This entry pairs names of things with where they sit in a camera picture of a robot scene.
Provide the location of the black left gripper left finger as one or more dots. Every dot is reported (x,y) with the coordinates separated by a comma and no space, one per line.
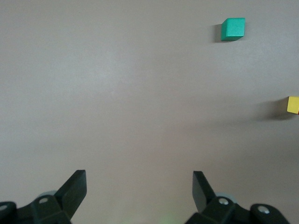
(51,210)

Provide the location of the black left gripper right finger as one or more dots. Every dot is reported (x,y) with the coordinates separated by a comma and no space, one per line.
(217,210)

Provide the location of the yellow wooden block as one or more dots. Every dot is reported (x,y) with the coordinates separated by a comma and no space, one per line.
(294,105)

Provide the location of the green wooden block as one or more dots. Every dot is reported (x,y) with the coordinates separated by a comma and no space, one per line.
(233,29)

